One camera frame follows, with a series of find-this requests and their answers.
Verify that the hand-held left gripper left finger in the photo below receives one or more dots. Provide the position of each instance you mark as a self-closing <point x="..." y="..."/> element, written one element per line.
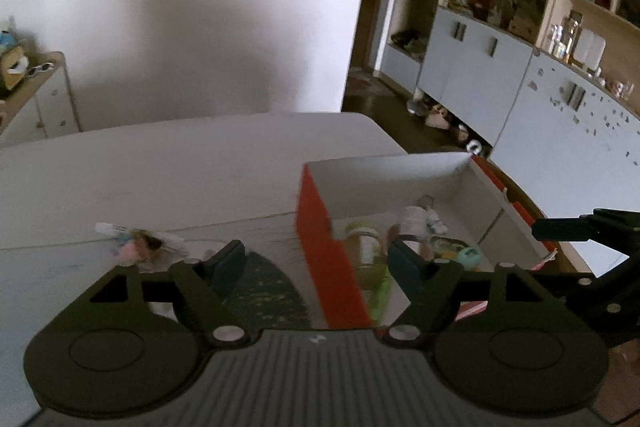
<point x="227" y="267"/>

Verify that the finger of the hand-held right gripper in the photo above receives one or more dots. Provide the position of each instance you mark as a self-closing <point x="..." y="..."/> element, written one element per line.
<point x="600" y="302"/>
<point x="575" y="229"/>

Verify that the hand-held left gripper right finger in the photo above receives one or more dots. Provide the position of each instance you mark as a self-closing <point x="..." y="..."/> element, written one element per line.
<point x="404" y="269"/>

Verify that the silver-capped clear bottle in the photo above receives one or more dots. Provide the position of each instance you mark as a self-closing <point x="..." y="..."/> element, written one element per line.
<point x="414" y="227"/>

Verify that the glass jar with green lid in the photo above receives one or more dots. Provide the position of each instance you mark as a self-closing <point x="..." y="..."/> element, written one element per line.
<point x="362" y="252"/>

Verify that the red and white cardboard box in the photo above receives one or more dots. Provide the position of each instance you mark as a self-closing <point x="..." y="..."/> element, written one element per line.
<point x="330" y="257"/>

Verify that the dark green mat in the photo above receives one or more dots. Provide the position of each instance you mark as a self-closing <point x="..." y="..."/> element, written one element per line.
<point x="270" y="292"/>

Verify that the white and green marker pen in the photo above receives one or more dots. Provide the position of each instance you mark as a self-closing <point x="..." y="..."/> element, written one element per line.
<point x="135" y="234"/>

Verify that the clutter on floor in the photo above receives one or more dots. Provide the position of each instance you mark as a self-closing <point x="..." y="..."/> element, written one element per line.
<point x="440" y="117"/>

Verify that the low wooden side cabinet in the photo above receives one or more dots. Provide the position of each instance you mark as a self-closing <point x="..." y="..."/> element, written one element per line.
<point x="40" y="107"/>

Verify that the white sunglasses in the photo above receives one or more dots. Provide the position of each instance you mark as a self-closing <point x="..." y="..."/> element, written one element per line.
<point x="40" y="68"/>

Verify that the green and yellow tissue box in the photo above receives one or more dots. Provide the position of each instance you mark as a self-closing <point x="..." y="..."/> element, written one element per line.
<point x="11" y="67"/>

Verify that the white and wood wall cabinet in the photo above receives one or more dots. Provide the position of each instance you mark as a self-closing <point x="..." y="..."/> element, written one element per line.
<point x="525" y="47"/>

